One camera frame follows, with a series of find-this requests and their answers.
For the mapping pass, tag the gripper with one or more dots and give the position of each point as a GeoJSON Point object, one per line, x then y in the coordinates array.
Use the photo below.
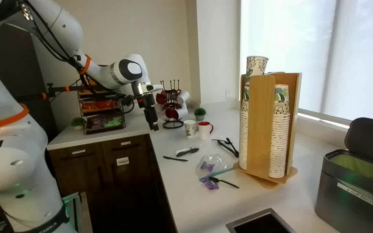
{"type": "Point", "coordinates": [149, 111]}

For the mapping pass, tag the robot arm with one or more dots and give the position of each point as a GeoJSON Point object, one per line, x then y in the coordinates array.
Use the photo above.
{"type": "Point", "coordinates": [11, 161]}

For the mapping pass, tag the silver bin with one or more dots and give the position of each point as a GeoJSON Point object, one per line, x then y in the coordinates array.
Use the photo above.
{"type": "Point", "coordinates": [345, 197]}

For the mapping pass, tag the green bin liner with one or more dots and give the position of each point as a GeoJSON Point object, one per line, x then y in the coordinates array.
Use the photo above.
{"type": "Point", "coordinates": [364, 166]}

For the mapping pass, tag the silver bin lid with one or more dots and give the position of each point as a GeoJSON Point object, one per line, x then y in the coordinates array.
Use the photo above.
{"type": "Point", "coordinates": [372, 136]}

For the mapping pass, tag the white mug red inside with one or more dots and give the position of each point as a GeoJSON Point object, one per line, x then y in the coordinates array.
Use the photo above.
{"type": "Point", "coordinates": [161, 98]}
{"type": "Point", "coordinates": [184, 96]}
{"type": "Point", "coordinates": [204, 131]}
{"type": "Point", "coordinates": [176, 113]}

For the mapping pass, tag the black mug tree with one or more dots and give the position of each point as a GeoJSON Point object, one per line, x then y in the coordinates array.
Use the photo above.
{"type": "Point", "coordinates": [173, 124]}

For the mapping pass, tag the patterned paper cup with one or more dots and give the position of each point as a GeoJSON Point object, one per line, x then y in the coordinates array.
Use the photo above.
{"type": "Point", "coordinates": [190, 128]}

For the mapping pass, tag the heap of dark snack packets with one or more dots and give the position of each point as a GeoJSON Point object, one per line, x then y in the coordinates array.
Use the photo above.
{"type": "Point", "coordinates": [104, 122]}

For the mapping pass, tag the row of orange snack packets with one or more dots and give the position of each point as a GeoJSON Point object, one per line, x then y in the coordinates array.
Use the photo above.
{"type": "Point", "coordinates": [99, 104]}

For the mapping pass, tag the small potted plant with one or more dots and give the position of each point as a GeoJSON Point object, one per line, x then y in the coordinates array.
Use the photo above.
{"type": "Point", "coordinates": [77, 122]}
{"type": "Point", "coordinates": [200, 112]}

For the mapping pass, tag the black plastic knife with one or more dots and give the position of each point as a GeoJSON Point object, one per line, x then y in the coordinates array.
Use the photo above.
{"type": "Point", "coordinates": [175, 158]}

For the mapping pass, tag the black and white utensil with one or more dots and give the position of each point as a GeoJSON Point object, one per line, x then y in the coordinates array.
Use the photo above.
{"type": "Point", "coordinates": [186, 151]}

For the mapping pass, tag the dark wood drawer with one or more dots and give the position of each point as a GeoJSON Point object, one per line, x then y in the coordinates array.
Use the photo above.
{"type": "Point", "coordinates": [131, 174]}
{"type": "Point", "coordinates": [76, 174]}

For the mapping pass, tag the purple packet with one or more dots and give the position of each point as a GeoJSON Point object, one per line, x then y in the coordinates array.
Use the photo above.
{"type": "Point", "coordinates": [207, 166]}
{"type": "Point", "coordinates": [210, 184]}

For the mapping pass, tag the black tongs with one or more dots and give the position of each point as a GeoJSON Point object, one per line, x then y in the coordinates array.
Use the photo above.
{"type": "Point", "coordinates": [228, 147]}

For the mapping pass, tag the clear plastic bag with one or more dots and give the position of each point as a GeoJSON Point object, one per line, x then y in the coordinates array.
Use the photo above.
{"type": "Point", "coordinates": [220, 163]}

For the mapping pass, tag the black plastic spoon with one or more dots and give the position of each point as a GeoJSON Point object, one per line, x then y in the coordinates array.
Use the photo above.
{"type": "Point", "coordinates": [220, 181]}

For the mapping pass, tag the wooden cup dispenser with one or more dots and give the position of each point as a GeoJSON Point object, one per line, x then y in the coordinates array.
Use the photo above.
{"type": "Point", "coordinates": [261, 129]}

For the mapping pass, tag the dark tall refrigerator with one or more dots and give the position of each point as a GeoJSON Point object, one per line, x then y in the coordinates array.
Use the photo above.
{"type": "Point", "coordinates": [15, 71]}

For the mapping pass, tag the window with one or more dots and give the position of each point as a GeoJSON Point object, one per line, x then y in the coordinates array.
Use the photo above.
{"type": "Point", "coordinates": [319, 55]}

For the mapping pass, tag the wall socket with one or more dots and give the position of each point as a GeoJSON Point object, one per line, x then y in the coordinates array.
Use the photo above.
{"type": "Point", "coordinates": [228, 94]}

